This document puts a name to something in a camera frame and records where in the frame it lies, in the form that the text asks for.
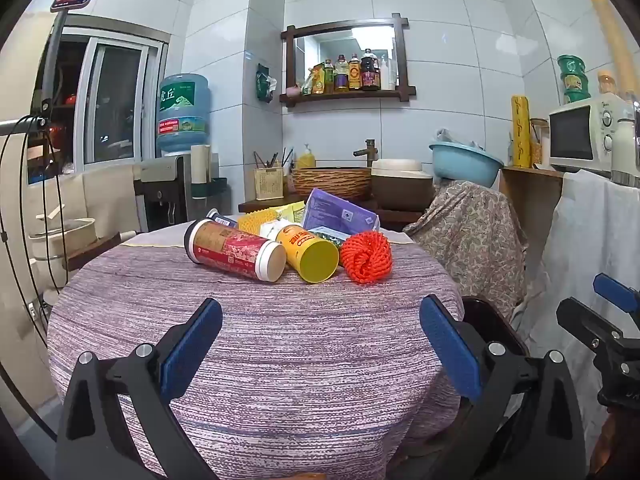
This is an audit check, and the light wooden cabinet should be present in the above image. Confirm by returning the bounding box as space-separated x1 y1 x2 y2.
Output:
500 165 566 271

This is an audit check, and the yellow orange drink bottle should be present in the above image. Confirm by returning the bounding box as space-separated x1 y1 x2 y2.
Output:
276 224 341 284

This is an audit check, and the white microwave oven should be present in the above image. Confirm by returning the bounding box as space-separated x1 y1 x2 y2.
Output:
548 99 632 173

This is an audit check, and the green wall pouch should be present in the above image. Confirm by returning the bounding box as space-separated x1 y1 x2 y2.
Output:
255 62 278 103

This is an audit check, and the beige cabinet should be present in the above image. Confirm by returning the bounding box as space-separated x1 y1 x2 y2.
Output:
75 164 141 246

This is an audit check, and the person's right forearm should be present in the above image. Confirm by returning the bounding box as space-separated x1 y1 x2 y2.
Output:
590 407 640 480

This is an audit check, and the yellow seasoning packet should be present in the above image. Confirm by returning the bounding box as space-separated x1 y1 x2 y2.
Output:
300 62 326 96

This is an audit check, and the cream corrugated duct hose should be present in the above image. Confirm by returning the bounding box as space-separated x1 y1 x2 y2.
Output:
584 0 638 98

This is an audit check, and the cream cup dispenser tube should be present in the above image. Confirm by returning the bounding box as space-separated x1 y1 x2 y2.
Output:
191 144 212 186

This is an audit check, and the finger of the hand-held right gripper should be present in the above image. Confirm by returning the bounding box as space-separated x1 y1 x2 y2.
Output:
556 297 640 357
592 273 640 313

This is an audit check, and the white tissue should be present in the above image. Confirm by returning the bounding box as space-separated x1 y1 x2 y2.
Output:
259 217 293 240

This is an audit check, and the yellow green snack packet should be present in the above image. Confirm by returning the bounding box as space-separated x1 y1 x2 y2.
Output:
272 200 307 226

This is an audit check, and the pale crumpled cloth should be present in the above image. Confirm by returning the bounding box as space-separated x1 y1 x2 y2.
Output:
435 128 483 151

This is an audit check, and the blue water jug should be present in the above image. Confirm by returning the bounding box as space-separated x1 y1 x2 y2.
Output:
156 73 211 156

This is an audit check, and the dark soy sauce bottle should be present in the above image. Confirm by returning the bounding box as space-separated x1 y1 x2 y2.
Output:
360 49 382 91

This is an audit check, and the black phone stand pole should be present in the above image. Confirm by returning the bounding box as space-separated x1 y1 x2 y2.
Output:
37 5 68 121

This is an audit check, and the dark blue small tube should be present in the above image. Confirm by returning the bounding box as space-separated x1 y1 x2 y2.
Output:
206 208 240 228

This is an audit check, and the black cable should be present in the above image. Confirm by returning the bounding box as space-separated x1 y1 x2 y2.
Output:
0 115 66 351

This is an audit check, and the white cover cloth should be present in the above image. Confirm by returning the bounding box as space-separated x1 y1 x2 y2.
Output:
510 169 640 461

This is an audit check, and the glass jar of grains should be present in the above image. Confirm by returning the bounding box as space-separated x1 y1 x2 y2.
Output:
530 117 550 166

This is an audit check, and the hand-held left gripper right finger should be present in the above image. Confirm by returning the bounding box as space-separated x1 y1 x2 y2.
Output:
419 294 588 480

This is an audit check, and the sliding aluminium window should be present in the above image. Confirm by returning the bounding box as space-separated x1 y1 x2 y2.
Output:
30 27 171 183

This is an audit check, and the grey water dispenser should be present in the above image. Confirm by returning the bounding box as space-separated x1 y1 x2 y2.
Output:
134 152 221 231

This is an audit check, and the wooden framed mirror shelf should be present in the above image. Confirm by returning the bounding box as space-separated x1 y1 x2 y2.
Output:
280 12 417 107

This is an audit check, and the light blue plastic basin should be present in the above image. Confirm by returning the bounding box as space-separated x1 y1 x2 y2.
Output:
429 141 506 187

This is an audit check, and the table with purple striped cloth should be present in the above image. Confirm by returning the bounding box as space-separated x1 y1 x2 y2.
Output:
47 217 466 480

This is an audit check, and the brass faucet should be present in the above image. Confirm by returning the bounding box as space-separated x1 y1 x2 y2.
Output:
352 139 379 168

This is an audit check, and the purple plastic packet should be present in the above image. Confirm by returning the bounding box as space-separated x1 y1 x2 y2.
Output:
301 188 381 235

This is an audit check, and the beige utensil holder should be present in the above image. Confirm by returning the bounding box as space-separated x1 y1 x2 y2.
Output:
253 166 286 202

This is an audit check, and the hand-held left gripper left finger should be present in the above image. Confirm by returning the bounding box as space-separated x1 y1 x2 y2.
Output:
55 297 223 480

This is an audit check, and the lilac cloth yellow trim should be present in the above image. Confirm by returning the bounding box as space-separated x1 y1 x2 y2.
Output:
120 220 201 248

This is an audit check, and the dark wooden table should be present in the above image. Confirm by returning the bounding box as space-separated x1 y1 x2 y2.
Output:
67 231 137 271

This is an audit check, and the paisley patterned cover cloth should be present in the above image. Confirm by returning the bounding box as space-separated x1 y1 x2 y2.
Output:
402 180 530 321

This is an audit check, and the bundle of chopsticks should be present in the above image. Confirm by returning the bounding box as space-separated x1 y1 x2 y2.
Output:
252 147 296 170

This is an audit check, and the brown pot cream lid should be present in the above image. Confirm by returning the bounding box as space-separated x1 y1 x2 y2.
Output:
370 158 435 212

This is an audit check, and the dark green dispenser tray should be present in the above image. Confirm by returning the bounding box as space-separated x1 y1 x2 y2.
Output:
192 177 232 197

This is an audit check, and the red cylindrical paper can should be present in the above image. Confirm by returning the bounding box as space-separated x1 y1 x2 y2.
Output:
183 218 287 282

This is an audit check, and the woven wicker basket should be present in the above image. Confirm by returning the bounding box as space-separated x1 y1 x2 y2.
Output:
291 166 373 201

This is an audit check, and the white cooking pot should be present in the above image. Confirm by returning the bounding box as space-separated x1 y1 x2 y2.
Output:
27 217 98 261

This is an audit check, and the yellow patterned roll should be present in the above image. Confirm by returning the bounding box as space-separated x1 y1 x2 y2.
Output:
510 94 532 169

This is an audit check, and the orange mesh scrubber ball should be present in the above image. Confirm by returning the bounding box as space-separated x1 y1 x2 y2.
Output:
340 231 393 285

